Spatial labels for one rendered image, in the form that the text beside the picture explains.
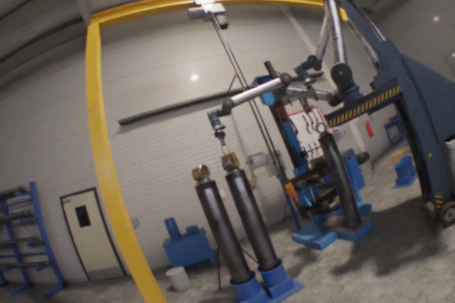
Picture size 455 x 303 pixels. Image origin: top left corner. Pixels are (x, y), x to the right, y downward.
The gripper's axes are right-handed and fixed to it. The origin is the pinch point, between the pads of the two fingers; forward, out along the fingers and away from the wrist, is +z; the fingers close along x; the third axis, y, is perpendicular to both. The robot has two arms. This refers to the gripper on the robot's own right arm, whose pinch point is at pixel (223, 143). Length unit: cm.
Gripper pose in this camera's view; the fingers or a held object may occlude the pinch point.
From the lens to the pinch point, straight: 204.7
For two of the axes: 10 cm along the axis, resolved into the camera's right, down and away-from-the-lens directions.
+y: -7.5, 4.1, 5.3
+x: -5.7, 0.2, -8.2
